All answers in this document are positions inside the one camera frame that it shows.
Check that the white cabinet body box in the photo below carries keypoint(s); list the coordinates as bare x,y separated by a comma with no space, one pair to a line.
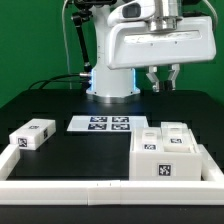
145,165

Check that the white cabinet top block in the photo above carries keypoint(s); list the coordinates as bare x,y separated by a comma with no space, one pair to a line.
33,134

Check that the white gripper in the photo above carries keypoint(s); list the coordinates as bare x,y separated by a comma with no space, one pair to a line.
133,45

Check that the white U-shaped frame fence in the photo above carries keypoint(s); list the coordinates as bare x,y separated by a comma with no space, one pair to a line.
208,191

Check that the white base tag plate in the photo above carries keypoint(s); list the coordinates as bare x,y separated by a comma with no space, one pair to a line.
106,123

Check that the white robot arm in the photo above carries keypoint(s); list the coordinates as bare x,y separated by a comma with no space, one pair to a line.
119,85

